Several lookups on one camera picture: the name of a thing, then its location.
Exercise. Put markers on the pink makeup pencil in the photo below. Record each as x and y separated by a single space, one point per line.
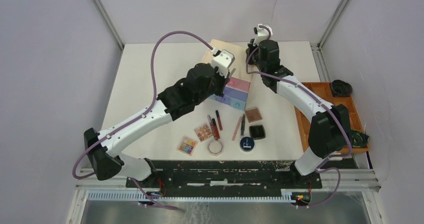
237 128

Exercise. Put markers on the colourful eyeshadow palette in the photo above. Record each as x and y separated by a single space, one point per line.
187 145

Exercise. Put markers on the dark red lip gloss tube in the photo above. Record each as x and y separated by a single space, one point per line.
218 120

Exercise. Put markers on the green yellow coiled band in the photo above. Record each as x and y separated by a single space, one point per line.
359 139

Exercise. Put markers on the black square compact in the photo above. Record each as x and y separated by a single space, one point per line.
257 132

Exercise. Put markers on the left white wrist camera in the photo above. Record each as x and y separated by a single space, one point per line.
222 60

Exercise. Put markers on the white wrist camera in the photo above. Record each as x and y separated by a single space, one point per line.
222 60
262 32

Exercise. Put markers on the silver red mascara tube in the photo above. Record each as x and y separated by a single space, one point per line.
211 125

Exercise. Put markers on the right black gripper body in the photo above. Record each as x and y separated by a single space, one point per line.
253 59

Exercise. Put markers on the pastel wooden drawer chest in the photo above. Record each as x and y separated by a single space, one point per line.
236 91

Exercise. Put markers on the round dark blue jar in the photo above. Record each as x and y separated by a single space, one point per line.
247 144

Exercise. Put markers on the brown square blush compact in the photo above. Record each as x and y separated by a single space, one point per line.
253 115

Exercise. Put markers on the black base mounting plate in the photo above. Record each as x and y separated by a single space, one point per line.
257 178

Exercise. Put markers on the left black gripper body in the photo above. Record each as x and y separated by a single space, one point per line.
219 84

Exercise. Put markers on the black makeup pen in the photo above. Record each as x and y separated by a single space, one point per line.
242 127

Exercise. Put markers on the nude eyeshadow palette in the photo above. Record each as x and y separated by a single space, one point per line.
203 132

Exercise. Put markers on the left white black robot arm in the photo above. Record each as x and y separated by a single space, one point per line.
105 147

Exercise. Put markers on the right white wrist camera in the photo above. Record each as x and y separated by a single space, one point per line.
262 32

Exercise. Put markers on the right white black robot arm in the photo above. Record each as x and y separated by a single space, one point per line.
329 123

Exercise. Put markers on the black coiled band top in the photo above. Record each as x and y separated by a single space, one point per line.
340 88

